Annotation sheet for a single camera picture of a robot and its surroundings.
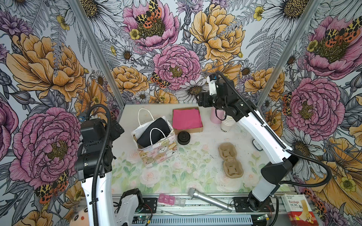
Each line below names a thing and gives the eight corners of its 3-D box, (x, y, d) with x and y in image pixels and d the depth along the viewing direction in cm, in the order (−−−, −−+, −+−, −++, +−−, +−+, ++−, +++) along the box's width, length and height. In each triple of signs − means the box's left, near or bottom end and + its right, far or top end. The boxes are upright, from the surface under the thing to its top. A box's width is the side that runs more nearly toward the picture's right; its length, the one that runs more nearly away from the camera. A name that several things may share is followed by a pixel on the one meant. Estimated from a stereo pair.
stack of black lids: (177, 145, 100) (177, 141, 96) (177, 134, 105) (177, 131, 101) (190, 145, 100) (190, 141, 96) (189, 134, 105) (190, 131, 101)
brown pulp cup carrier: (223, 179, 85) (225, 176, 80) (217, 146, 99) (219, 142, 94) (242, 179, 85) (246, 176, 80) (234, 146, 99) (237, 142, 94)
